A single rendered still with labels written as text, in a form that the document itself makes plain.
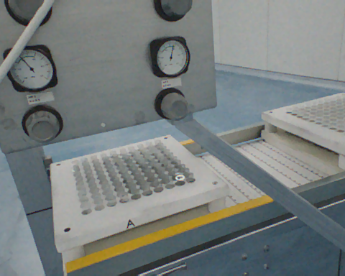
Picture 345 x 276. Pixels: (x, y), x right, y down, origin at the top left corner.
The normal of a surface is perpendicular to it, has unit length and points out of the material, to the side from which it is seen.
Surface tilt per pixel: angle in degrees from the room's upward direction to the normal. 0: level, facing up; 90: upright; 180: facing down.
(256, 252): 90
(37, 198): 90
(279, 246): 90
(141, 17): 90
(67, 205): 0
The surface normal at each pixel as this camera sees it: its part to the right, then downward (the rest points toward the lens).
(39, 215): 0.36, 0.32
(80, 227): -0.11, -0.92
